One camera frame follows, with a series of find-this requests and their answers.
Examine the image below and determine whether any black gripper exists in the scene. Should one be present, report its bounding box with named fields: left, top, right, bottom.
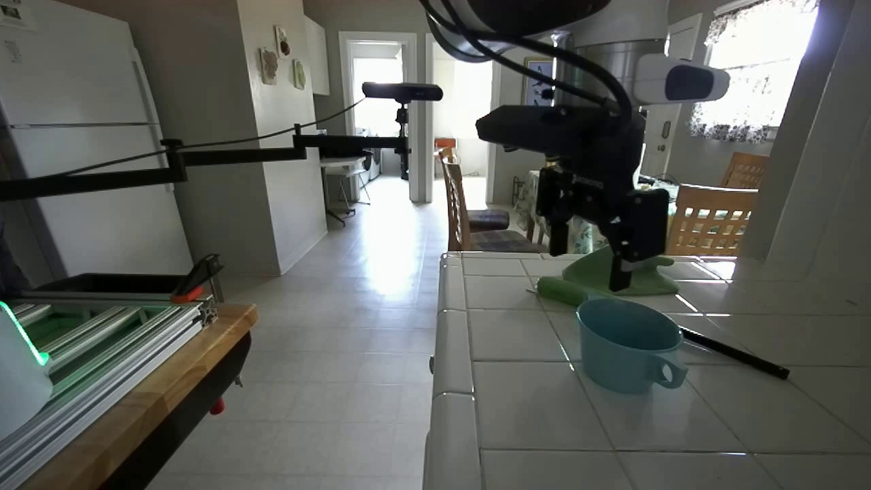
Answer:
left=534, top=163, right=675, bottom=295

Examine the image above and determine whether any blue cup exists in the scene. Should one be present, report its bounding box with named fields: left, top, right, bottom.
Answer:
left=575, top=296, right=690, bottom=397

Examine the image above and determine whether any green cloth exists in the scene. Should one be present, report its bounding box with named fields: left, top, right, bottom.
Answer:
left=560, top=246, right=708, bottom=300

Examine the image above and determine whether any dark floor rug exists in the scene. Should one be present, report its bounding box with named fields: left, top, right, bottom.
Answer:
left=464, top=206, right=549, bottom=255

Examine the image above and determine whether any wooden slatted chair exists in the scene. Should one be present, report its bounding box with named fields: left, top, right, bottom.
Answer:
left=663, top=179, right=761, bottom=260

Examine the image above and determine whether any wooden dining chair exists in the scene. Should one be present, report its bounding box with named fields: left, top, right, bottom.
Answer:
left=432, top=148, right=482, bottom=253

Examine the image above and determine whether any orange clamp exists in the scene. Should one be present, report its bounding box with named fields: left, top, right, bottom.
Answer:
left=168, top=251, right=226, bottom=306

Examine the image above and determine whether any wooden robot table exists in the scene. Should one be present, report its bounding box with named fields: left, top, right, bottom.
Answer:
left=17, top=302, right=260, bottom=490

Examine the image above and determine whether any white refrigerator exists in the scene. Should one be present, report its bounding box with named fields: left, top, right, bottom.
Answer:
left=0, top=0, right=195, bottom=281

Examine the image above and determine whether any black wrist bracket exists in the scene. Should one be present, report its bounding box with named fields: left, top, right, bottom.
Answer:
left=474, top=102, right=643, bottom=176

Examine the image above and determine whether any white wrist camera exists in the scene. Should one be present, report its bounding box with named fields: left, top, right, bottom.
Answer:
left=630, top=53, right=734, bottom=106

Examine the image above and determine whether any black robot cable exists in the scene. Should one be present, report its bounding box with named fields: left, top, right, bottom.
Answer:
left=418, top=0, right=640, bottom=122

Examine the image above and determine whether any black stereo camera bar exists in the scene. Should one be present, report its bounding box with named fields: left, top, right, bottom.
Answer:
left=359, top=78, right=445, bottom=106

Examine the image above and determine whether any black camera boom stand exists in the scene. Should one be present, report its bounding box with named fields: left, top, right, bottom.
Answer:
left=0, top=102, right=413, bottom=204

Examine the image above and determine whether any aluminium rail frame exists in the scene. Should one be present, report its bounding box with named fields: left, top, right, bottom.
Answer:
left=0, top=295, right=218, bottom=490

